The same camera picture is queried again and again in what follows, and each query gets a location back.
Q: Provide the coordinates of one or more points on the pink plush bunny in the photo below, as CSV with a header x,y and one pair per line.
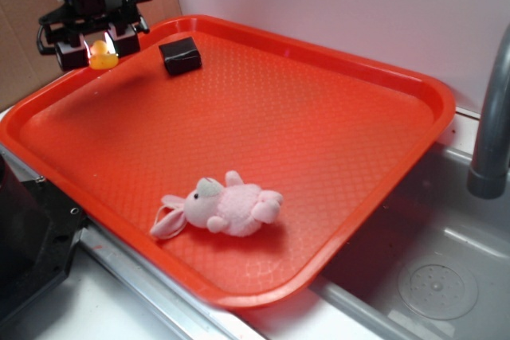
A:
x,y
235,209

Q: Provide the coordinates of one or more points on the grey metal faucet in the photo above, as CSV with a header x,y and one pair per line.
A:
x,y
490,164

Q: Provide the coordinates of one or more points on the red plastic tray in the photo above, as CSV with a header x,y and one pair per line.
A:
x,y
334,133

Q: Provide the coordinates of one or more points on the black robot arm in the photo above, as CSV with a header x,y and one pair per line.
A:
x,y
91,33

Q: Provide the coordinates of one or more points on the black rectangular block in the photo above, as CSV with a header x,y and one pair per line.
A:
x,y
180,56

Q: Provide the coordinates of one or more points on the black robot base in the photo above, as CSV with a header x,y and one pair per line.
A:
x,y
40,227

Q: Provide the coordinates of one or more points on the brown cardboard panel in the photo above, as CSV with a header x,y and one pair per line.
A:
x,y
23,69

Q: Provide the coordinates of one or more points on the yellow rubber duck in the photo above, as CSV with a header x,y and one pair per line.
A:
x,y
100,57

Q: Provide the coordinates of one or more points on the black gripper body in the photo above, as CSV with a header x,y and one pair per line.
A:
x,y
75,19

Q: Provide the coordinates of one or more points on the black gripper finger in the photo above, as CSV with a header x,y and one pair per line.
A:
x,y
70,57
125,43

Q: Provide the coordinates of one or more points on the grey toy sink basin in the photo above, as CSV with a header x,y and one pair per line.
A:
x,y
432,262

